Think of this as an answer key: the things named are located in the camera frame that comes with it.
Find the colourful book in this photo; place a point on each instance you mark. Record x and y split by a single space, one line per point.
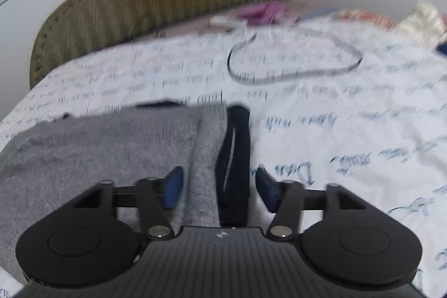
360 15

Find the grey navy knit sweater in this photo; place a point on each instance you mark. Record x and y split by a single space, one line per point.
47 165

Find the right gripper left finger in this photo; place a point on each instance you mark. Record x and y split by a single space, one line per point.
155 196

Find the white script-print bed sheet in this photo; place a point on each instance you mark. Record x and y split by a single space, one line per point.
330 102

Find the purple cloth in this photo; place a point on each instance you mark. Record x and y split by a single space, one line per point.
263 14

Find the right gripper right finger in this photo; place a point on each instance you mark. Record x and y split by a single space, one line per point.
285 200

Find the cream crumpled cloth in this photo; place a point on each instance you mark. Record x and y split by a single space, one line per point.
424 24

